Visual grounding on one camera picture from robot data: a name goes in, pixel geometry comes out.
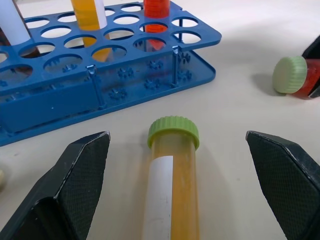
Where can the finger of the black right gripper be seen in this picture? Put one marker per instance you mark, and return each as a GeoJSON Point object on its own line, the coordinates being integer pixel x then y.
{"type": "Point", "coordinates": [313, 51]}
{"type": "Point", "coordinates": [316, 93]}

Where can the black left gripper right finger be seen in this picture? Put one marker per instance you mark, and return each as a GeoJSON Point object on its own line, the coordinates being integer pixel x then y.
{"type": "Point", "coordinates": [287, 180]}

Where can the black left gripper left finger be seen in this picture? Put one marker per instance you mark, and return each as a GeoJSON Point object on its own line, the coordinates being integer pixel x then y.
{"type": "Point", "coordinates": [75, 180]}

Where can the red test tube green cap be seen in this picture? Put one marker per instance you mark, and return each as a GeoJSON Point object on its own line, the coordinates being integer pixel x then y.
{"type": "Point", "coordinates": [290, 75]}

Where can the blue test tube rack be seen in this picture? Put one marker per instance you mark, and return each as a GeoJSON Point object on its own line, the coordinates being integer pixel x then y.
{"type": "Point", "coordinates": [50, 110]}

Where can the yellow test tube green cap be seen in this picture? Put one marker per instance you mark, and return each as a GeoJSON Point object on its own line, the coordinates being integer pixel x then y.
{"type": "Point", "coordinates": [185, 187]}

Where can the yellow test tube white label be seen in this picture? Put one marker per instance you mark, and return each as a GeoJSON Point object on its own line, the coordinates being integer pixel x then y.
{"type": "Point", "coordinates": [86, 20]}

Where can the red orange test tube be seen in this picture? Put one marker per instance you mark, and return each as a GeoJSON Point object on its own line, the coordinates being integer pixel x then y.
{"type": "Point", "coordinates": [156, 10]}

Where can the brown test tube white label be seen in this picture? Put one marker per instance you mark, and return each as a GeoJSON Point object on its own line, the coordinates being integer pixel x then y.
{"type": "Point", "coordinates": [12, 22]}

